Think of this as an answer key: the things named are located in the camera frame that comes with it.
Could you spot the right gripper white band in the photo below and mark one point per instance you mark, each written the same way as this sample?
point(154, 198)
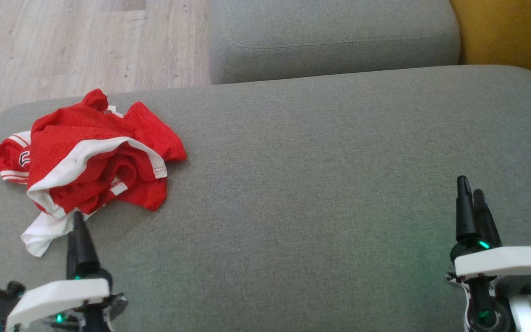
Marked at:
point(500, 262)

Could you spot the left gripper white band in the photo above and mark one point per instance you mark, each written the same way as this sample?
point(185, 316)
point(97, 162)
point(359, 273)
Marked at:
point(58, 297)

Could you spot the red Bulls 23 jersey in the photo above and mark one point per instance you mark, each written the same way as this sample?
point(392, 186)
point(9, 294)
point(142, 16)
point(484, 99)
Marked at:
point(11, 159)

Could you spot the red shorts with white stripe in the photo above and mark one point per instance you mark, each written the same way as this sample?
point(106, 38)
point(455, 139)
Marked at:
point(62, 138)

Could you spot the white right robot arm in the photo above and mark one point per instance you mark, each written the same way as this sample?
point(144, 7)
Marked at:
point(523, 318)

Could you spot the large grey fabric ottoman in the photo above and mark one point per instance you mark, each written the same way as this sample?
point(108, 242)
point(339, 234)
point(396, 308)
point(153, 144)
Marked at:
point(293, 207)

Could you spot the yellow sofa back cushion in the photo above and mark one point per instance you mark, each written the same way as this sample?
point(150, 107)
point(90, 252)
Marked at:
point(514, 32)

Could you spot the grey sofa seat cushion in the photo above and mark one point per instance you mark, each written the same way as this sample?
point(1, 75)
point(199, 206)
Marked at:
point(330, 41)

